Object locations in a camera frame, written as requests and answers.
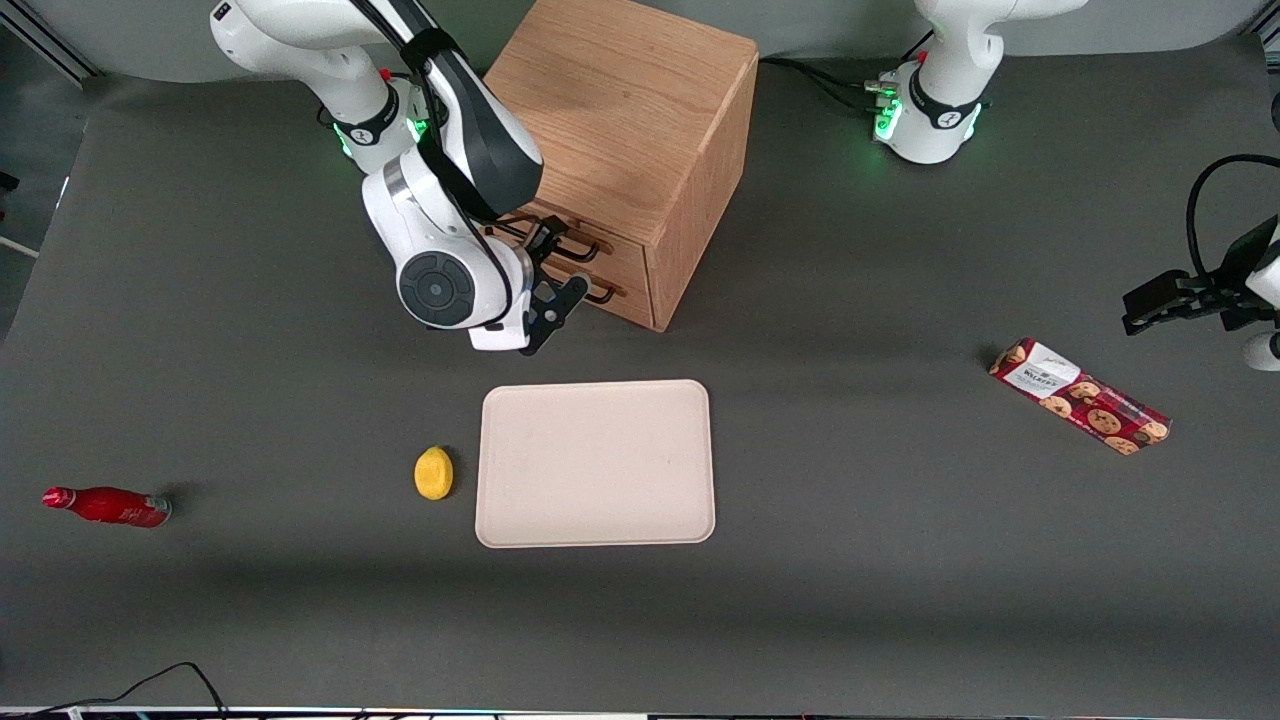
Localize black cable along right arm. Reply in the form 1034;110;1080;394
350;0;517;327

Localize black cables behind cabinet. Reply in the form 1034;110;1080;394
758;30;936;114

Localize yellow lemon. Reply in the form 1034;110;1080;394
414;446;455;501

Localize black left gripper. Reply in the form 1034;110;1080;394
1121;228;1280;337

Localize black looped cable left arm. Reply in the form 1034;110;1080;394
1186;153;1280;291

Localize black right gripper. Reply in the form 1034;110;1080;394
518;222;567;358

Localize red soda bottle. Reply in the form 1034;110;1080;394
42;486;173;529

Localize beige rectangular plastic tray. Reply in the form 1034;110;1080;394
475;379;717;550

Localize oak wooden drawer cabinet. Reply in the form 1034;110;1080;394
483;0;761;334

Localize red cookie box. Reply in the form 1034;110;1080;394
989;337;1172;457

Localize thin black cable table edge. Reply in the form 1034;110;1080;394
0;661;231;719

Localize black metal drawer handle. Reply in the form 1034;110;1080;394
560;268;627;307
545;222;614;265

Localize aluminium frame rail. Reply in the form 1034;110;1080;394
0;0;101;83

